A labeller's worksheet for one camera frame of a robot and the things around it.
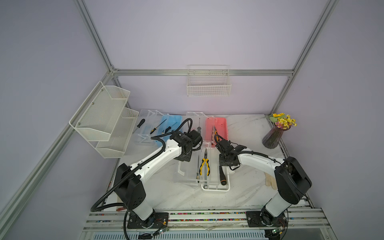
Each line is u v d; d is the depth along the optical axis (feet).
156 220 2.40
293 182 1.50
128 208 1.68
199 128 3.31
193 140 2.12
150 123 3.45
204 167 2.57
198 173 2.45
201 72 3.03
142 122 3.32
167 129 3.64
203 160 2.57
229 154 2.19
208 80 3.11
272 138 3.14
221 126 3.74
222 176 2.88
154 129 3.34
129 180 1.37
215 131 3.58
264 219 2.15
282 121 2.75
